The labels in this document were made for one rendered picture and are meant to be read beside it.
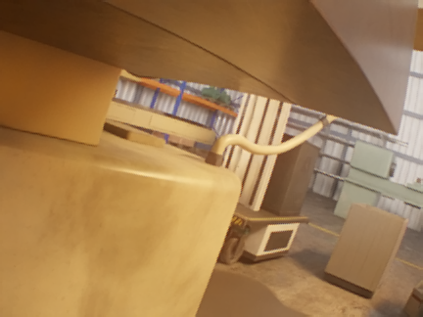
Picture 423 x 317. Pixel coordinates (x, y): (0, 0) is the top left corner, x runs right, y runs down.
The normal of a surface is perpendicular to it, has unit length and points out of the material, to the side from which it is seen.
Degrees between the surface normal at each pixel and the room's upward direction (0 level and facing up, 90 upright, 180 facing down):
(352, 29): 90
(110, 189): 90
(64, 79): 90
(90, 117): 90
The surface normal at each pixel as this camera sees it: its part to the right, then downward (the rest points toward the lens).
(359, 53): 0.72, 0.28
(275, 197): -0.63, -0.14
